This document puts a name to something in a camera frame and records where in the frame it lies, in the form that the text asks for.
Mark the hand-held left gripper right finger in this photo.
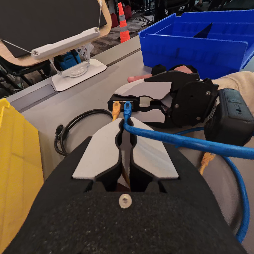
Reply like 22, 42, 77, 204
129, 117, 179, 192

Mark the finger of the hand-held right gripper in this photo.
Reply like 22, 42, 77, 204
139, 106, 168, 124
114, 80, 173, 99

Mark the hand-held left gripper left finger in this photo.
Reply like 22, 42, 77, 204
72, 118, 124, 192

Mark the black ethernet port adapter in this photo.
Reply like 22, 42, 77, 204
107, 94, 141, 114

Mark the orange ethernet cable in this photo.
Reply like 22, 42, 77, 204
111, 100, 217, 176

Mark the blue ethernet cable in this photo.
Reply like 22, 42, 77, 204
122, 101, 254, 244

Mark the black ethernet cable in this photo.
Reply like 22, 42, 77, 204
54, 108, 114, 157

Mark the blue plastic bin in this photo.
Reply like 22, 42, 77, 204
138, 10, 254, 80

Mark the yellow plastic bin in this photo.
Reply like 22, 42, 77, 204
0, 98, 44, 253

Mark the person's right forearm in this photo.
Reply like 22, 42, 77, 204
212, 70, 254, 94

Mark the person's right hand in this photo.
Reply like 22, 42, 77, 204
127, 63, 199, 84

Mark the orange traffic cone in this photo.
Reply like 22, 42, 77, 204
117, 2, 131, 44

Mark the black bin divider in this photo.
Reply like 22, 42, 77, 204
193, 22, 213, 39

